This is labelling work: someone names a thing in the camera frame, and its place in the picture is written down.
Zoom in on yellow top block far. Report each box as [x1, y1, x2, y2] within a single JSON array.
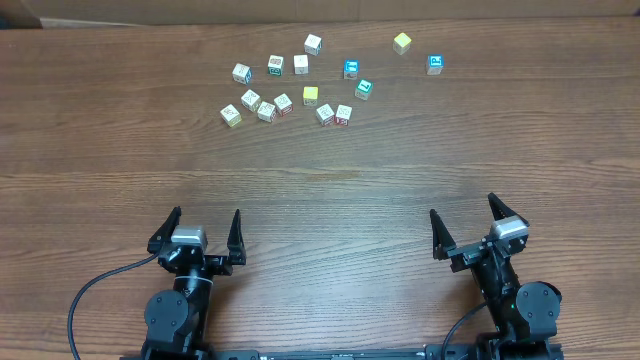
[[393, 32, 412, 55]]

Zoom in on white block elephant picture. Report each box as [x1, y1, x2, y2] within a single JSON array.
[[257, 101, 277, 123]]

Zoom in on plain white number block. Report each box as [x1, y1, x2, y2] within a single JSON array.
[[293, 55, 309, 75]]

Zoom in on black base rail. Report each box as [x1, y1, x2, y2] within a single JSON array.
[[119, 342, 566, 360]]

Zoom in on blue T block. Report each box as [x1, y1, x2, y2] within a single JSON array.
[[343, 59, 359, 80]]

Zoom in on white block red trim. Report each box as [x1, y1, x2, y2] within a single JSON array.
[[316, 104, 335, 126]]

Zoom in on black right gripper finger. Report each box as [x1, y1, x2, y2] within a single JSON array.
[[487, 192, 525, 221], [429, 209, 457, 260]]

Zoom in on white block red side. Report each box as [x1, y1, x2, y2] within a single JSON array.
[[274, 93, 293, 117]]

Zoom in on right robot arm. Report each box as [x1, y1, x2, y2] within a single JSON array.
[[425, 193, 564, 360]]

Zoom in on white block red letter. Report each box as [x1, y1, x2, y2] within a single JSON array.
[[334, 104, 353, 126]]

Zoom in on white block green side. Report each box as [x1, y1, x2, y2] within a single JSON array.
[[267, 55, 284, 76]]

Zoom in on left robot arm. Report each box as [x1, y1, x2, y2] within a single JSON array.
[[141, 207, 246, 359]]

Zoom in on yellow K block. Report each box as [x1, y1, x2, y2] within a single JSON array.
[[303, 86, 319, 106]]

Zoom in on white block top centre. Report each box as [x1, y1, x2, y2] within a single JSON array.
[[304, 34, 322, 56]]

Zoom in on white X block yellow side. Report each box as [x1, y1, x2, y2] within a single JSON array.
[[241, 89, 262, 113]]

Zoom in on green L block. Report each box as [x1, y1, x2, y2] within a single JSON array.
[[354, 79, 374, 101]]

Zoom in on blue P block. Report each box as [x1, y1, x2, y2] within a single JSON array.
[[426, 54, 444, 76]]

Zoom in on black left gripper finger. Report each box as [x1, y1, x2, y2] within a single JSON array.
[[147, 206, 182, 254], [227, 209, 246, 265]]

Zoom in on white block blue side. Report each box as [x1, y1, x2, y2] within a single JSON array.
[[232, 63, 252, 85]]

